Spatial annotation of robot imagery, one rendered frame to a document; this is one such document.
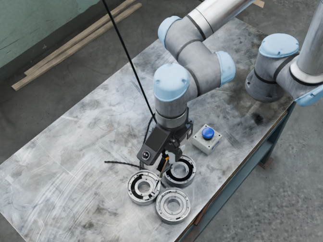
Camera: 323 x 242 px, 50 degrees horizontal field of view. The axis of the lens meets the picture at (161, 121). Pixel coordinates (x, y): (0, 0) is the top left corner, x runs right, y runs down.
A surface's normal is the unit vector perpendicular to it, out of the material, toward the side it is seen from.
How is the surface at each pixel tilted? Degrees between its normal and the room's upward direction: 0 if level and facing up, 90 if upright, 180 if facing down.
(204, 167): 0
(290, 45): 8
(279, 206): 0
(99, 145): 0
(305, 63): 94
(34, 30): 90
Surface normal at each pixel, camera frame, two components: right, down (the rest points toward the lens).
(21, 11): 0.74, 0.55
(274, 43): -0.09, -0.64
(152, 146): -0.35, -0.15
